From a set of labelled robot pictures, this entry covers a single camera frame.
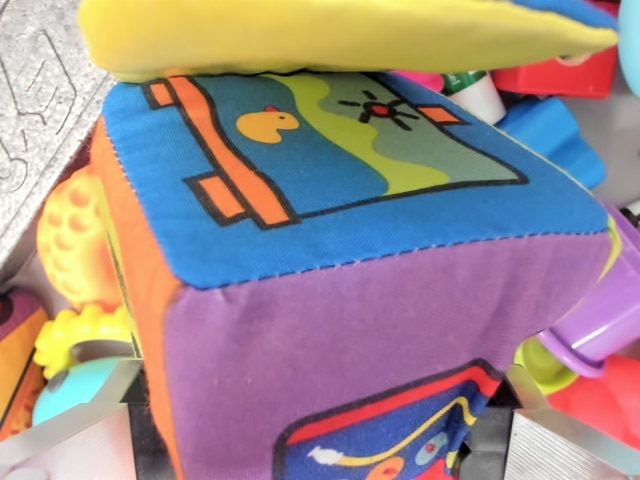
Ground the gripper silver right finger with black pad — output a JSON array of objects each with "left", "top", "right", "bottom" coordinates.
[{"left": 462, "top": 363, "right": 640, "bottom": 480}]

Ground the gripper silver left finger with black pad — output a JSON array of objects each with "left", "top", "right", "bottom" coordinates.
[{"left": 0, "top": 357, "right": 174, "bottom": 480}]

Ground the purple fabric cube number five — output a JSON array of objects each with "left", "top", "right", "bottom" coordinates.
[{"left": 77, "top": 0, "right": 622, "bottom": 480}]

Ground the red rubber figure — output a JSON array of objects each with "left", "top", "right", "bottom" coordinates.
[{"left": 545, "top": 353, "right": 640, "bottom": 452}]

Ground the lime green plastic cup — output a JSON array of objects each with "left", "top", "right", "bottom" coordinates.
[{"left": 513, "top": 338, "right": 577, "bottom": 397}]

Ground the orange purple fabric cube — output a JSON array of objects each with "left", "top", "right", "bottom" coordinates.
[{"left": 0, "top": 288, "right": 52, "bottom": 442}]

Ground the purple plastic cup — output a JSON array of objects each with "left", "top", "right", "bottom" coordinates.
[{"left": 536, "top": 201, "right": 640, "bottom": 380}]

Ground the blue ridged plastic block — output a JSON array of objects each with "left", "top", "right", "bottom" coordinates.
[{"left": 498, "top": 96, "right": 607, "bottom": 190}]

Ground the green dry erase marker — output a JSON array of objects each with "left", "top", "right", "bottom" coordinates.
[{"left": 442, "top": 68, "right": 507, "bottom": 125}]

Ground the small red plastic block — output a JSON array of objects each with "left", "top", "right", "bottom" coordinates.
[{"left": 490, "top": 46, "right": 617, "bottom": 100}]

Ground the teal dotted ring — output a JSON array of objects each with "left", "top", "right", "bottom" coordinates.
[{"left": 31, "top": 355, "right": 132, "bottom": 427}]

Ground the yellow gear teether ring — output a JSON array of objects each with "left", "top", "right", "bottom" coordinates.
[{"left": 32, "top": 303, "right": 135, "bottom": 382}]

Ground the orange bumpy teether ring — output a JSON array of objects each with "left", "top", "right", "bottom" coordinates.
[{"left": 36, "top": 171, "right": 119, "bottom": 314}]

